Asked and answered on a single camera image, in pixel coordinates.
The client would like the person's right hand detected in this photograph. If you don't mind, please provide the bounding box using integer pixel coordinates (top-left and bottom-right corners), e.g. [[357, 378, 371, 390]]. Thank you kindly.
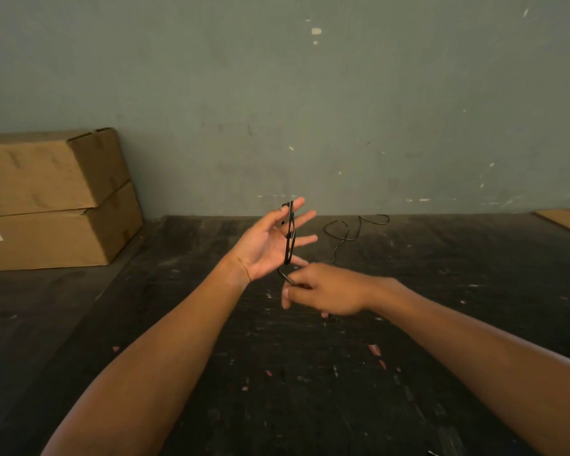
[[281, 262, 381, 320]]

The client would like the person's left hand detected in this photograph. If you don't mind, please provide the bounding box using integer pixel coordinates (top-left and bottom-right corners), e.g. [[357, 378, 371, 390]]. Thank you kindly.
[[227, 198, 319, 283]]

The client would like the thin black cable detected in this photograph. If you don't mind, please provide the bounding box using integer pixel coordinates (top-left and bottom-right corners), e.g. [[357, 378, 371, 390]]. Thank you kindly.
[[276, 200, 390, 286]]

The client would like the person's right forearm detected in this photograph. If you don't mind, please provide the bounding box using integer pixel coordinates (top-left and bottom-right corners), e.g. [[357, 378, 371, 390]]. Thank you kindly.
[[368, 277, 570, 456]]

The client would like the person's left forearm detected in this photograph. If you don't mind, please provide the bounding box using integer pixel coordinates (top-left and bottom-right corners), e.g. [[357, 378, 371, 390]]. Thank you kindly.
[[40, 254, 251, 456]]

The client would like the brown cardboard box white label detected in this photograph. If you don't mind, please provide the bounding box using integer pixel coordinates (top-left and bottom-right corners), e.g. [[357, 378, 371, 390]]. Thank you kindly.
[[0, 181, 144, 272]]

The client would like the light wooden board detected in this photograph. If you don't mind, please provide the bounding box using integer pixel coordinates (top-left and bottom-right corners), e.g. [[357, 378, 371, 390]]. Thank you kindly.
[[534, 209, 570, 239]]

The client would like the plain brown cardboard box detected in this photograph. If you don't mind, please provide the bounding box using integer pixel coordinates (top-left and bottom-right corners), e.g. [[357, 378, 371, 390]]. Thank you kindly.
[[0, 127, 132, 219]]

